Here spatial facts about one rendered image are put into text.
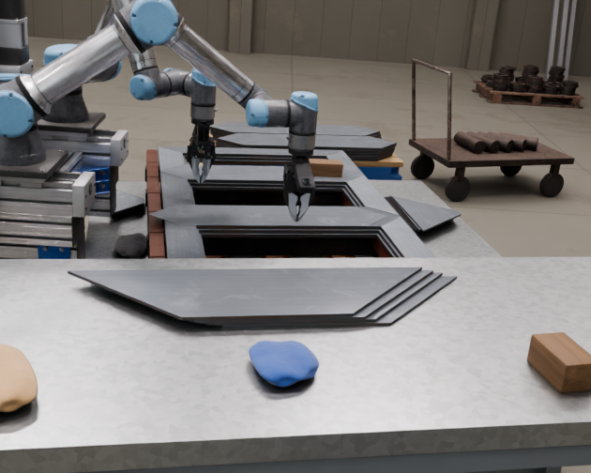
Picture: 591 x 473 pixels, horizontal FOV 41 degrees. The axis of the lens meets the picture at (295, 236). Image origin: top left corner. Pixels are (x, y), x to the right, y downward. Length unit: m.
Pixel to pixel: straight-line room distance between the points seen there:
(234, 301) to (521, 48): 10.79
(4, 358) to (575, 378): 0.83
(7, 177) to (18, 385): 1.19
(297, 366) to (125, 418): 0.26
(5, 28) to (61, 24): 9.47
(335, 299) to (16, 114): 1.00
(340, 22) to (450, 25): 1.53
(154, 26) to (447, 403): 1.22
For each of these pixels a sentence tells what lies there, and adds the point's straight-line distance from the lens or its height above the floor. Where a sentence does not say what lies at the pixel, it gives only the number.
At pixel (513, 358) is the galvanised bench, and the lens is 1.36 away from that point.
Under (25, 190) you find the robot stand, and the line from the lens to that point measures 2.26.
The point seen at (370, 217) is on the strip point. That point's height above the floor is 0.85.
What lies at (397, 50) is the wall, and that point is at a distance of 11.65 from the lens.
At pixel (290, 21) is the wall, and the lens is 11.50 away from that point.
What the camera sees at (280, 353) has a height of 1.08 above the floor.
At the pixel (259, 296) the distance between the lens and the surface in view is 1.40.
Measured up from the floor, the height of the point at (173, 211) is 0.85.
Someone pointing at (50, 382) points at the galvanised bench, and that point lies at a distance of 1.20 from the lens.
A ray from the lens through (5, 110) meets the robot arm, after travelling 2.07.
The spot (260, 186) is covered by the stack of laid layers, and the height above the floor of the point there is 0.83.
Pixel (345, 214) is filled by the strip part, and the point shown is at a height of 0.85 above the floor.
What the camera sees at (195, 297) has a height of 1.07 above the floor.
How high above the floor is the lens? 1.67
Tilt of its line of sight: 21 degrees down
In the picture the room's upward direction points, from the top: 4 degrees clockwise
